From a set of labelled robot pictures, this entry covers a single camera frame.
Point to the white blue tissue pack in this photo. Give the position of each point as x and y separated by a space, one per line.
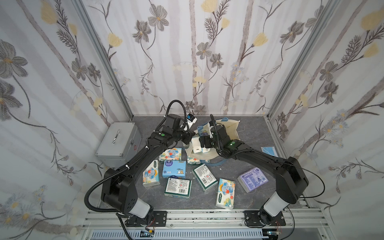
195 142

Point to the cream canvas tote bag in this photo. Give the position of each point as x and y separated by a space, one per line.
224 127

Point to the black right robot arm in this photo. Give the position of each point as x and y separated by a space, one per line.
290 178

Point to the elephant tissue pack left upright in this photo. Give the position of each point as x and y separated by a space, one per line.
151 175

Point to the blue tissue pack centre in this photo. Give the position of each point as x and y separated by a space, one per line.
174 169

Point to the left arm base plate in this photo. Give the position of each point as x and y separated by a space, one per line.
153 219

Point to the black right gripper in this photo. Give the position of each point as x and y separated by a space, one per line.
204 141

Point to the elephant tissue pack by bag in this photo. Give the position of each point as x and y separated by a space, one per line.
193 161

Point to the white slotted cable duct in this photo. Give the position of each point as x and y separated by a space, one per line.
196 234

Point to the aluminium mounting rail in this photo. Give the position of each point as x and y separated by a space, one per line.
212 218

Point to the purple tissue pack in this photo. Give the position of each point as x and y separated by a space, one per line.
252 179

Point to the elephant tissue pack front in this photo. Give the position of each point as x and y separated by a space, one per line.
226 194

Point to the blue face mask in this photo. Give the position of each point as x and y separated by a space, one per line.
270 151

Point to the green barcode tissue pack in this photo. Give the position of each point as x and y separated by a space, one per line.
178 188
205 177

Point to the green barcode tissue pack centre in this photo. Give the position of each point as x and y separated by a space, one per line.
205 177

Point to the elephant tissue pack far left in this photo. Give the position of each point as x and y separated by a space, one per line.
171 154

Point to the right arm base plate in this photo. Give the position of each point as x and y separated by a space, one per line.
255 219

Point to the green barcode tissue pack left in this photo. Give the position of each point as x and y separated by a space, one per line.
178 188

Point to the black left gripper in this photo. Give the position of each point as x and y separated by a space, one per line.
186 137

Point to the grey metal box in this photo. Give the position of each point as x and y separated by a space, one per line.
119 145

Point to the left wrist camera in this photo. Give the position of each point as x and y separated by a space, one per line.
191 119

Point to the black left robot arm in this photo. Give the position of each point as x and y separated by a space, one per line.
119 186

